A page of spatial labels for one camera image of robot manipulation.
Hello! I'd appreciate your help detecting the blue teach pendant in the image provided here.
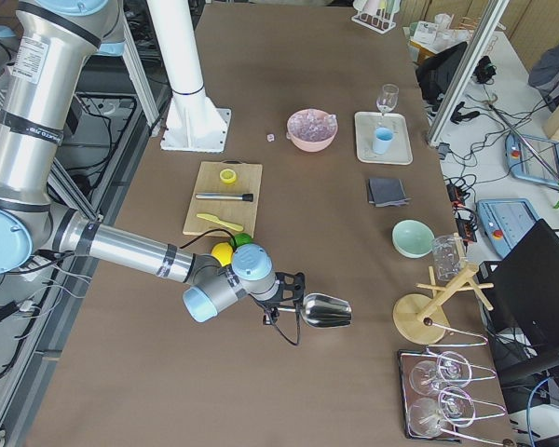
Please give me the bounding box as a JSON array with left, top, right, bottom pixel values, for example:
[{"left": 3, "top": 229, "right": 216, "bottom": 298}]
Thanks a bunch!
[
  {"left": 505, "top": 132, "right": 559, "bottom": 189},
  {"left": 476, "top": 198, "right": 539, "bottom": 258}
]

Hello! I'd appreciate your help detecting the yellow lemon half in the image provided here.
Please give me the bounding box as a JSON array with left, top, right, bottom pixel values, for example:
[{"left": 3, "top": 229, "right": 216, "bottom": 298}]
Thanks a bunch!
[{"left": 219, "top": 169, "right": 238, "bottom": 184}]

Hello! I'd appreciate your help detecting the black monitor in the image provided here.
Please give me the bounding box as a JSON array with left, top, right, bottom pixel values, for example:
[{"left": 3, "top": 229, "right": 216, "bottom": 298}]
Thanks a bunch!
[{"left": 479, "top": 220, "right": 559, "bottom": 382}]

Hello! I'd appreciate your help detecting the black glass tray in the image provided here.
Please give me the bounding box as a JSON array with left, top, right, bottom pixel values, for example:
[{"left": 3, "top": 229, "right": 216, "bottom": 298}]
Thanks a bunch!
[{"left": 395, "top": 348, "right": 518, "bottom": 441}]

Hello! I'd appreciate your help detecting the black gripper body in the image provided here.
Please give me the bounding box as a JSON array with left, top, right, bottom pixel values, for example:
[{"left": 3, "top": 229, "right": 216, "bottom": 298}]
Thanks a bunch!
[{"left": 252, "top": 297, "right": 279, "bottom": 313}]

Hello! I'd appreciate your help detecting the steel muddler black tip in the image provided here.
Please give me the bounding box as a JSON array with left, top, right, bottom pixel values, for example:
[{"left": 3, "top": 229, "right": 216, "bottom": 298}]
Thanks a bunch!
[{"left": 195, "top": 193, "right": 254, "bottom": 202}]

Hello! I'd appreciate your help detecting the cream plastic tray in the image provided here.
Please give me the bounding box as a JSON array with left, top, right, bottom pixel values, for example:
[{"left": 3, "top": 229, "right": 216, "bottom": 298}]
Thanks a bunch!
[{"left": 354, "top": 112, "right": 413, "bottom": 165}]

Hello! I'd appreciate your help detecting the yellow plastic knife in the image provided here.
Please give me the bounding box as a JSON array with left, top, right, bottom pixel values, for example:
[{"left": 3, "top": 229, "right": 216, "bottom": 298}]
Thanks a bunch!
[{"left": 196, "top": 213, "right": 244, "bottom": 232}]

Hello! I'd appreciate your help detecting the bamboo cutting board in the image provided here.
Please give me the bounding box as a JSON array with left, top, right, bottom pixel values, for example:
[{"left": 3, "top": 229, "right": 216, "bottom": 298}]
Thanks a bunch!
[{"left": 183, "top": 161, "right": 263, "bottom": 237}]

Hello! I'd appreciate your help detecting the green lime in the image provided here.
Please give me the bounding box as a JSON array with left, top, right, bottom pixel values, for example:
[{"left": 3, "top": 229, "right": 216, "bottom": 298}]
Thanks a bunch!
[{"left": 230, "top": 233, "right": 252, "bottom": 250}]

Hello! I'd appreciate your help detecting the pink bowl of ice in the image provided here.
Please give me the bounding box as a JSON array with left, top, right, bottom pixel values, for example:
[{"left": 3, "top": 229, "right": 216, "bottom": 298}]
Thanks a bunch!
[{"left": 287, "top": 108, "right": 338, "bottom": 153}]

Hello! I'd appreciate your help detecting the clear glass on stand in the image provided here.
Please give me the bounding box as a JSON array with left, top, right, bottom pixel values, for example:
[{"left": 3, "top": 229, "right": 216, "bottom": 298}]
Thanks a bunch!
[{"left": 432, "top": 233, "right": 466, "bottom": 281}]

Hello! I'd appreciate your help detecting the aluminium frame post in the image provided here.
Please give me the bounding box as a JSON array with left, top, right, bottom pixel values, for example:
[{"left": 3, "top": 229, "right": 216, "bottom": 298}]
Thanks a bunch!
[{"left": 427, "top": 0, "right": 509, "bottom": 147}]

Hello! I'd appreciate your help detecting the clear wine glass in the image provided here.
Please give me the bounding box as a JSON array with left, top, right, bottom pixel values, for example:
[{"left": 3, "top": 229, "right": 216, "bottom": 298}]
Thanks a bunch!
[{"left": 375, "top": 84, "right": 399, "bottom": 124}]

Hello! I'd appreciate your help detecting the white wire cup rack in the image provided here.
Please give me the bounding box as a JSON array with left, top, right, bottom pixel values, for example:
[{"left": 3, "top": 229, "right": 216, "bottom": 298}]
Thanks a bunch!
[{"left": 351, "top": 0, "right": 401, "bottom": 34}]

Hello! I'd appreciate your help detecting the black bag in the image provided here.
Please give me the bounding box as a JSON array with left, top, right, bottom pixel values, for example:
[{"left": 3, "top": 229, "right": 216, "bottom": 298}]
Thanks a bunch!
[{"left": 416, "top": 42, "right": 468, "bottom": 111}]

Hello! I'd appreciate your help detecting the steel ice scoop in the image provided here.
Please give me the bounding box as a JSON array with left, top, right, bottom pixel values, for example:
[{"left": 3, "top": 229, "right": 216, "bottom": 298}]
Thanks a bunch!
[{"left": 279, "top": 292, "right": 352, "bottom": 328}]

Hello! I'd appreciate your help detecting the upturned wine glass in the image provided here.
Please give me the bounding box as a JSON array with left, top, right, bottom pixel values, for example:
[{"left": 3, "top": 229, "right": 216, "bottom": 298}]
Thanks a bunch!
[
  {"left": 408, "top": 351, "right": 497, "bottom": 396},
  {"left": 406, "top": 386, "right": 509, "bottom": 441}
]

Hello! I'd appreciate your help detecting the blue plastic cup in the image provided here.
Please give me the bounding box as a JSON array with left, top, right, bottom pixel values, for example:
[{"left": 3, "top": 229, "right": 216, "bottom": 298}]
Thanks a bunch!
[{"left": 372, "top": 127, "right": 394, "bottom": 155}]

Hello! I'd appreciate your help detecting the grey folded cloth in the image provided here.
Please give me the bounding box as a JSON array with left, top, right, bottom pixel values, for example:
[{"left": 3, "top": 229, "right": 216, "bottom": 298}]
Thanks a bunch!
[{"left": 367, "top": 177, "right": 410, "bottom": 208}]

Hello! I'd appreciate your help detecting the green ceramic bowl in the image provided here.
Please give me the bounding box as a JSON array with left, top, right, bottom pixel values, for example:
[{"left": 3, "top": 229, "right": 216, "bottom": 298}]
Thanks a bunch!
[{"left": 391, "top": 220, "right": 434, "bottom": 259}]

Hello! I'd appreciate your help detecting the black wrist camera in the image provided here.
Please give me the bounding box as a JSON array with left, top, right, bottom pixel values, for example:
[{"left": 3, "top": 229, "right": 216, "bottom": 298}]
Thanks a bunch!
[{"left": 272, "top": 272, "right": 306, "bottom": 306}]

